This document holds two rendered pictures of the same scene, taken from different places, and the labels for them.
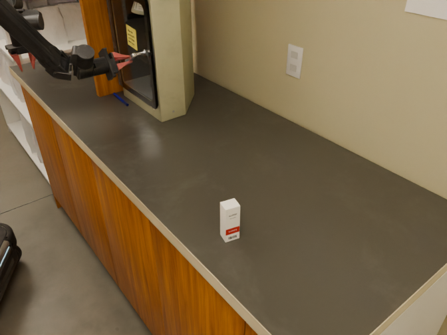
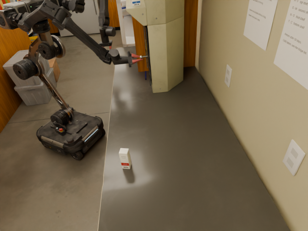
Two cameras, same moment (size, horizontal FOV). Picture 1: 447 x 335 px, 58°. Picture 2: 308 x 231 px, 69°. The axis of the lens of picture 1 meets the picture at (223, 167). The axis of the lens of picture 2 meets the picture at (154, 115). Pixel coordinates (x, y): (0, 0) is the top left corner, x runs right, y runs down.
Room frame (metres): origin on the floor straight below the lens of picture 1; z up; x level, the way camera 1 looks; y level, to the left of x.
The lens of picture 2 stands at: (0.26, -0.56, 1.78)
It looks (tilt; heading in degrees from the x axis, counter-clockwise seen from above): 37 degrees down; 35
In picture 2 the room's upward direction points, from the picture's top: 5 degrees counter-clockwise
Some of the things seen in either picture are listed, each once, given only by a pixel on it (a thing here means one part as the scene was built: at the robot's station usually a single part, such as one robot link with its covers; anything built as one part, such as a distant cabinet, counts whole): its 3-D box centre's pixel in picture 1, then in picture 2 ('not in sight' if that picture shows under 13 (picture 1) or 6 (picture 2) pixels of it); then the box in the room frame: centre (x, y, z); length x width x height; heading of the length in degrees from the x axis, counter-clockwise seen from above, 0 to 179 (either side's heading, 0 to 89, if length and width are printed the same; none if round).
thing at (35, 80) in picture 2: not in sight; (30, 67); (1.78, 2.68, 0.49); 0.60 x 0.42 x 0.33; 38
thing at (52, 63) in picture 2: not in sight; (47, 71); (2.24, 3.09, 0.14); 0.41 x 0.32 x 0.28; 44
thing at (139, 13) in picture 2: not in sight; (135, 11); (1.47, 0.38, 1.46); 0.32 x 0.11 x 0.10; 38
